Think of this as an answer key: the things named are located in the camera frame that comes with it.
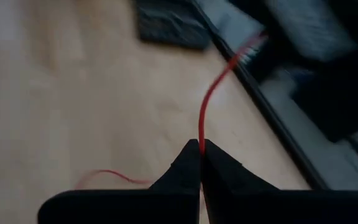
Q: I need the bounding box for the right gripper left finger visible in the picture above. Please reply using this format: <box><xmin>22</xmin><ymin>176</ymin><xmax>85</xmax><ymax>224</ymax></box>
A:
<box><xmin>37</xmin><ymin>139</ymin><xmax>201</xmax><ymax>224</ymax></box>

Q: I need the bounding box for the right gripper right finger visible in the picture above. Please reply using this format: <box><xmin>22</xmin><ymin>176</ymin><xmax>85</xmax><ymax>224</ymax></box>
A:
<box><xmin>204</xmin><ymin>139</ymin><xmax>358</xmax><ymax>224</ymax></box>

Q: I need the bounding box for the red wire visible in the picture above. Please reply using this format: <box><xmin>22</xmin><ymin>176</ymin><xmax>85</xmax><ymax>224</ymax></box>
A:
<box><xmin>73</xmin><ymin>30</ymin><xmax>269</xmax><ymax>190</ymax></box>

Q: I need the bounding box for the black open bit case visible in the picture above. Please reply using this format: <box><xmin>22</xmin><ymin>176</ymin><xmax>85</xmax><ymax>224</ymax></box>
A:
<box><xmin>134</xmin><ymin>0</ymin><xmax>214</xmax><ymax>50</ymax></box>

